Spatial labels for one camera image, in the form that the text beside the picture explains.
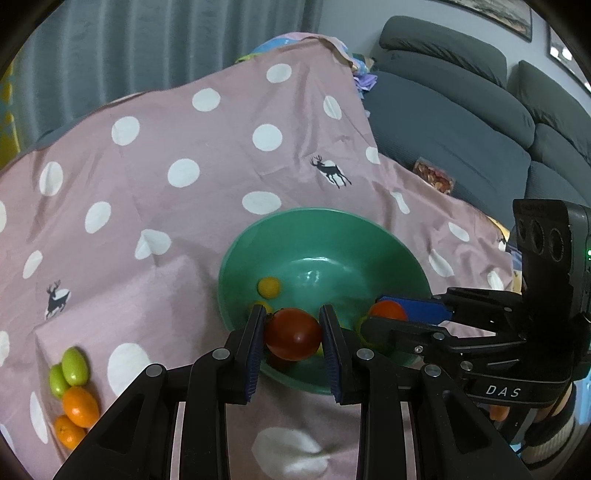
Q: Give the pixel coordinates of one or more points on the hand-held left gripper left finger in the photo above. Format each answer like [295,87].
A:
[253,369]

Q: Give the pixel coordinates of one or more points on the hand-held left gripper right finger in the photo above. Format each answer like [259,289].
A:
[330,364]

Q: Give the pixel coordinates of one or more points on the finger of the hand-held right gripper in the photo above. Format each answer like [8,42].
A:
[397,333]
[425,311]

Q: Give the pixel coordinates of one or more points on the small yellow tomato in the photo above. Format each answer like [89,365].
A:
[261,305]
[268,286]

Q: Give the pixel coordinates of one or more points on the green plastic bowl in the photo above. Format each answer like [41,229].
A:
[323,249]

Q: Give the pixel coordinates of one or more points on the person's right forearm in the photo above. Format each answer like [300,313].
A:
[549,443]

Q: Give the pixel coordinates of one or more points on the person's right hand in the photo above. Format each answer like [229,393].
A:
[561,401]

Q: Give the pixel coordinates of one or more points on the red patterned snack packet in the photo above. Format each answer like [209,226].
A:
[434,177]

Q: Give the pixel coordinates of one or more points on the orange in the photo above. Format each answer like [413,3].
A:
[69,432]
[82,406]

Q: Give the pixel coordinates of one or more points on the grey sofa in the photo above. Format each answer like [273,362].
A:
[461,115]

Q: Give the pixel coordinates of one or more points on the small green jujube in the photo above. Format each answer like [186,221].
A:
[55,384]

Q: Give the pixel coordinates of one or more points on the pink polka dot cloth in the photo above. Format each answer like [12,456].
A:
[207,152]

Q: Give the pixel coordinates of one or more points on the purple cloth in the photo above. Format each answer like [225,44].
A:
[364,82]

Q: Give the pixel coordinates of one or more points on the colourful printed cloth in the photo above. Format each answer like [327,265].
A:
[277,44]

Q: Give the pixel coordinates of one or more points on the yellow patterned curtain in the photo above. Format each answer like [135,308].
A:
[7,120]

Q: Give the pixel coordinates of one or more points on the grey-blue curtain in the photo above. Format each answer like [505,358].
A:
[138,37]

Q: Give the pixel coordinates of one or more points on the framed wall picture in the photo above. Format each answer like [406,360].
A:
[561,46]
[498,14]

